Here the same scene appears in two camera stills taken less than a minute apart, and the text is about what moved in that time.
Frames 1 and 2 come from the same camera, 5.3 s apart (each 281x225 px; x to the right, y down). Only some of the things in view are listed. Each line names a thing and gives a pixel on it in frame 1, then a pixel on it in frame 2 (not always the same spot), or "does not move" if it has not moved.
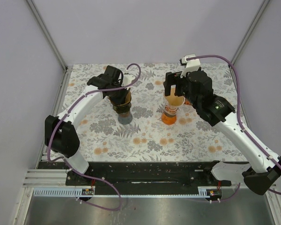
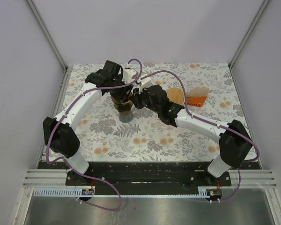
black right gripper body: [181, 87] to [142, 101]
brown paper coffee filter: [173, 100] does not move
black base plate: [143, 178] does not move
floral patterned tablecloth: [102, 138] does not move
